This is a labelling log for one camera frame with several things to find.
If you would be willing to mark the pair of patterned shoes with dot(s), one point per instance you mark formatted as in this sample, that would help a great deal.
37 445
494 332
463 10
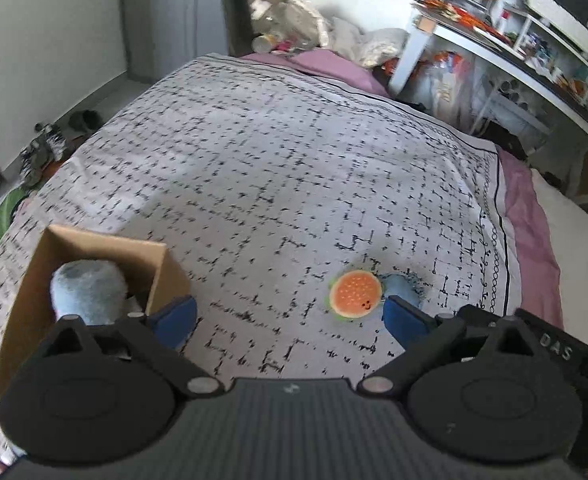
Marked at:
43 152

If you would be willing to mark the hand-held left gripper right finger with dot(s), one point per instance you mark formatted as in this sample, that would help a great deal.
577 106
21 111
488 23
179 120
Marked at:
404 321

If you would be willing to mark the white black-printed blanket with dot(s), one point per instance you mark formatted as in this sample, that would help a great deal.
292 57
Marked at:
274 160

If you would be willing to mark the pile of white plastic bags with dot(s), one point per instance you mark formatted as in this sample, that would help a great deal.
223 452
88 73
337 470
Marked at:
354 40

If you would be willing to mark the brown cardboard box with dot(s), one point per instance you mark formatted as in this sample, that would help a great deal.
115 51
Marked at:
167 280

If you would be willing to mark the white and green plastic bag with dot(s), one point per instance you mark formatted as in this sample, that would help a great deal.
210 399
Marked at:
3 220

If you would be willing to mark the white desk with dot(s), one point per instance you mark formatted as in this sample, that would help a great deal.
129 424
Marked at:
524 67

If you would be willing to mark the plastic bag with red print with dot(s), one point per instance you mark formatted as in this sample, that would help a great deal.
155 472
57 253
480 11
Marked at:
444 90

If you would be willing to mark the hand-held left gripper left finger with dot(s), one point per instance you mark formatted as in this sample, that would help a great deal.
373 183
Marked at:
176 323

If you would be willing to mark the orange burger plush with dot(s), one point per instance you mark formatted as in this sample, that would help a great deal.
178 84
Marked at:
356 292

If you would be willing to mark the white keyboard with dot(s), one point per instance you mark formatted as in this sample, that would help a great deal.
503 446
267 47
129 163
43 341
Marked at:
564 22

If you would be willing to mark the grey plush toy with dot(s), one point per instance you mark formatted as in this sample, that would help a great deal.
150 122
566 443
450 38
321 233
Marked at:
88 290

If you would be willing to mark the small blue plush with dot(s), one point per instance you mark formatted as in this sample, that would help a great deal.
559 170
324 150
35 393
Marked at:
402 287

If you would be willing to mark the red packets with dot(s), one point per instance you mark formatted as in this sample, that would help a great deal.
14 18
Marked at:
454 12

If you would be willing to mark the dark slippers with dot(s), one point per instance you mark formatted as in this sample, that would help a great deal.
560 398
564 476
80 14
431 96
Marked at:
86 121

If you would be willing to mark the grey door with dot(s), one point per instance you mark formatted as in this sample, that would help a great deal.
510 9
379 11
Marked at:
173 10

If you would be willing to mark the white monitor riser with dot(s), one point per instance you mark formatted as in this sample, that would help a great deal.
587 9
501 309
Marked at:
526 30

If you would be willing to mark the white bottle with red cap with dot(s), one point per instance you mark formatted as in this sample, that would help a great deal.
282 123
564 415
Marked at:
505 22

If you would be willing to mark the white duvet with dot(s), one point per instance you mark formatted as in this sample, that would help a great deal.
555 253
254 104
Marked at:
574 260

